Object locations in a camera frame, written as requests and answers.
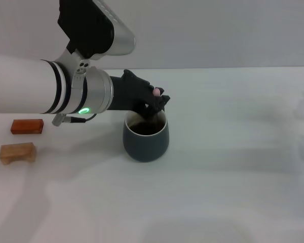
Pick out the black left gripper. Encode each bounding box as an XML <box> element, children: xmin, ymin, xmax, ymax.
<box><xmin>107</xmin><ymin>69</ymin><xmax>171</xmax><ymax>119</ymax></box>

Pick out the dark grey ceramic coffee cup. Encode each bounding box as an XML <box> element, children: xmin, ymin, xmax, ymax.
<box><xmin>122</xmin><ymin>111</ymin><xmax>170</xmax><ymax>163</ymax></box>

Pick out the light wooden spoon rest block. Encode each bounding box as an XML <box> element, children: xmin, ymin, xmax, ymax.
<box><xmin>0</xmin><ymin>142</ymin><xmax>37</xmax><ymax>166</ymax></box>

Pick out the reddish-brown wooden block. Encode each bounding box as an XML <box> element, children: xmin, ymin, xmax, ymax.
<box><xmin>10</xmin><ymin>118</ymin><xmax>45</xmax><ymax>135</ymax></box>

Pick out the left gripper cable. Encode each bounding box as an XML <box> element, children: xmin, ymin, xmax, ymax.
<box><xmin>52</xmin><ymin>112</ymin><xmax>97</xmax><ymax>127</ymax></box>

